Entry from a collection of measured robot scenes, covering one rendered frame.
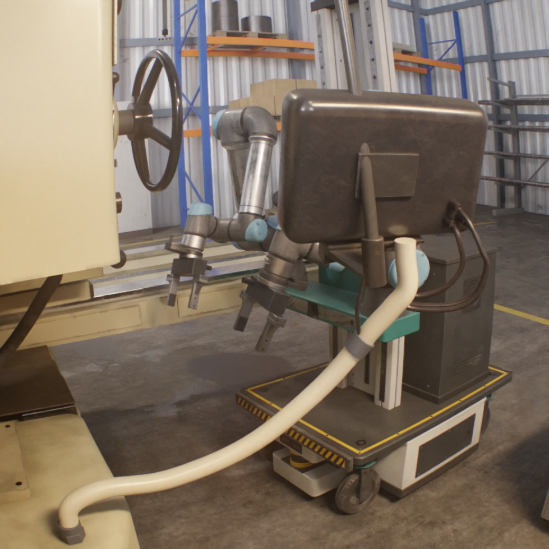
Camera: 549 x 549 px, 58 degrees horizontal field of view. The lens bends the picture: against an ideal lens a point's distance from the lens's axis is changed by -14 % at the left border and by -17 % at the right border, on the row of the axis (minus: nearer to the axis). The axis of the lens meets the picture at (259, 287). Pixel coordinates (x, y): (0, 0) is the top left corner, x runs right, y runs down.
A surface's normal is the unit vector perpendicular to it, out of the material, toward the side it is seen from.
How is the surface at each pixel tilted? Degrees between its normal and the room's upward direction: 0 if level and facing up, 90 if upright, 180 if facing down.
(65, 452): 0
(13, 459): 0
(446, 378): 90
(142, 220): 90
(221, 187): 90
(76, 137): 90
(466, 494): 0
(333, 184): 109
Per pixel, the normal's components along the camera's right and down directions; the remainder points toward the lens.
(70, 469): -0.05, -0.97
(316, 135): 0.23, 0.54
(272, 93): -0.86, 0.17
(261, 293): -0.83, -0.23
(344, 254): 0.05, -0.78
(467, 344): 0.54, 0.18
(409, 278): -0.05, 0.22
